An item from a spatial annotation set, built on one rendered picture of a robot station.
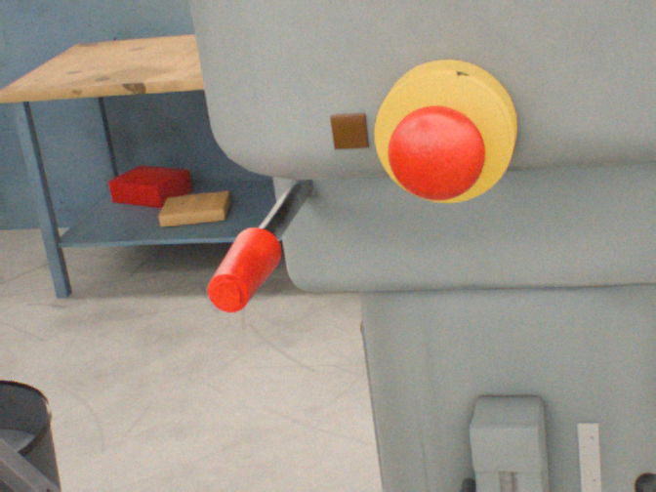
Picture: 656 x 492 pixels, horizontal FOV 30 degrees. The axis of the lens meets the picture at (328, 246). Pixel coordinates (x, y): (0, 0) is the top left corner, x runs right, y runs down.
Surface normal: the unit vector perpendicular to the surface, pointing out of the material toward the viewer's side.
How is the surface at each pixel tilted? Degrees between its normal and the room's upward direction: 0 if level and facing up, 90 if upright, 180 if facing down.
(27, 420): 86
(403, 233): 90
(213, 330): 0
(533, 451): 90
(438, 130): 58
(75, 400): 0
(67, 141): 90
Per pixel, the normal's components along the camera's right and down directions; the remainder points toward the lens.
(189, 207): -0.13, -0.92
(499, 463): -0.22, 0.40
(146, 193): -0.54, 0.38
